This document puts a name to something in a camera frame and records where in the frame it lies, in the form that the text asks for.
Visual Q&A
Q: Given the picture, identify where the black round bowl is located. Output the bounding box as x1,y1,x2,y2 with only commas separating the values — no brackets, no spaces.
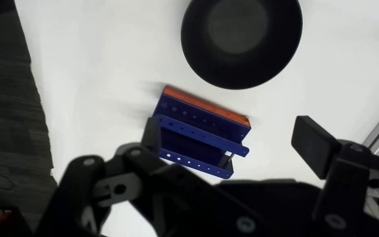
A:
181,0,306,91

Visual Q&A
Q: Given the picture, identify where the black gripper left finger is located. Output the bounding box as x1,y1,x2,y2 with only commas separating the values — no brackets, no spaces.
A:
36,116,188,237

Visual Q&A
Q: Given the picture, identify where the blue tool rack orange base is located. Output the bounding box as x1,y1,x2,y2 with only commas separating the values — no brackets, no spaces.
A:
141,85,253,181

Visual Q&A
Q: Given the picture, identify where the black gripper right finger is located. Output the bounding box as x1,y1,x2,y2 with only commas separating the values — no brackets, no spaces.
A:
291,115,379,237

